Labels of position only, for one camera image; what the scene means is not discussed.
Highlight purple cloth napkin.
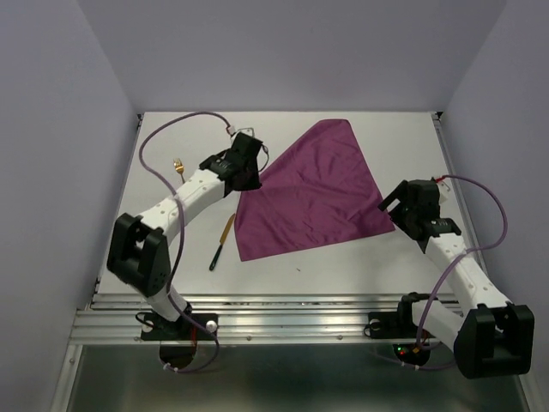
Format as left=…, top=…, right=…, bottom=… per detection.
left=234, top=119, right=395, bottom=262

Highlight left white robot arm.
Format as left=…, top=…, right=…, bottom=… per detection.
left=106, top=132, right=263, bottom=338

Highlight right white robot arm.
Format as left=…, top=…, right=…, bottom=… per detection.
left=364, top=176, right=534, bottom=379

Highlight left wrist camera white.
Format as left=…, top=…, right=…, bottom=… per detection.
left=229, top=126, right=256, bottom=139

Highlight gold fork dark handle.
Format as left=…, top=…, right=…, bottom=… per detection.
left=173, top=158, right=185, bottom=184

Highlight gold knife dark handle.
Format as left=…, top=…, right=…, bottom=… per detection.
left=208, top=214, right=236, bottom=271

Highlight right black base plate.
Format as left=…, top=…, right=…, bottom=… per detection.
left=363, top=311, right=451, bottom=340

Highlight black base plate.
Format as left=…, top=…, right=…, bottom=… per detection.
left=135, top=312, right=211, bottom=342
left=363, top=311, right=451, bottom=340

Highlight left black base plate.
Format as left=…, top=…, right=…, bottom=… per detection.
left=135, top=312, right=211, bottom=342

